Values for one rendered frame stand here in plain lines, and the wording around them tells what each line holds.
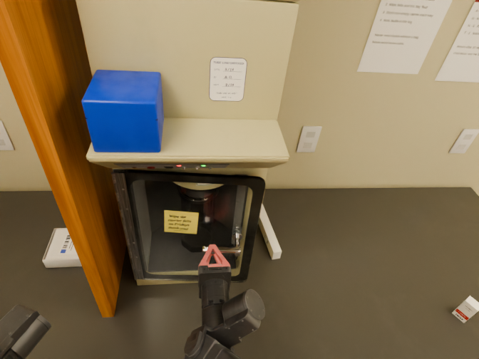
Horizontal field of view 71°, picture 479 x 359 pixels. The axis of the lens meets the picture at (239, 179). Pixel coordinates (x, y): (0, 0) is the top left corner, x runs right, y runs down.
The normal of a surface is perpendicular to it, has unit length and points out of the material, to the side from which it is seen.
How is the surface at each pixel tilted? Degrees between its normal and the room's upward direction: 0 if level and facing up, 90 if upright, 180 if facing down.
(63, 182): 90
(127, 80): 0
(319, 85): 90
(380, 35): 90
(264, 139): 0
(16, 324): 6
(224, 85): 90
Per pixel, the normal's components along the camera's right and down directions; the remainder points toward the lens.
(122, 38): 0.11, 0.68
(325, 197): 0.09, -0.74
